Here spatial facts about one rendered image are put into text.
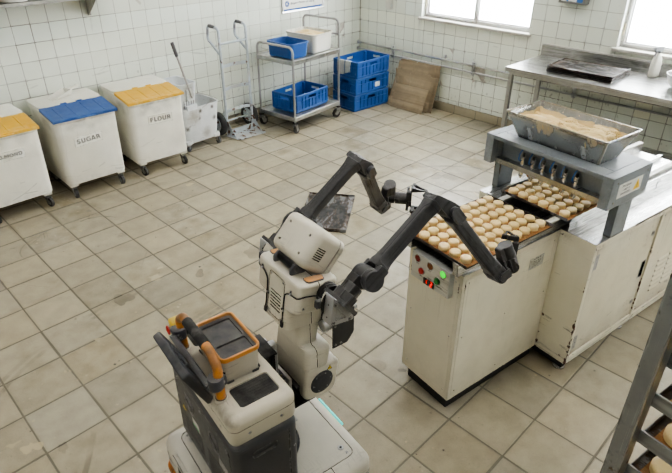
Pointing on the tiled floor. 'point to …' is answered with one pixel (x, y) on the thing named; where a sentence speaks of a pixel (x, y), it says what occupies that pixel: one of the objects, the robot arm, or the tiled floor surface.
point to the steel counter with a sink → (637, 82)
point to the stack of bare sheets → (335, 212)
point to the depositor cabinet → (603, 273)
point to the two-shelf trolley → (294, 80)
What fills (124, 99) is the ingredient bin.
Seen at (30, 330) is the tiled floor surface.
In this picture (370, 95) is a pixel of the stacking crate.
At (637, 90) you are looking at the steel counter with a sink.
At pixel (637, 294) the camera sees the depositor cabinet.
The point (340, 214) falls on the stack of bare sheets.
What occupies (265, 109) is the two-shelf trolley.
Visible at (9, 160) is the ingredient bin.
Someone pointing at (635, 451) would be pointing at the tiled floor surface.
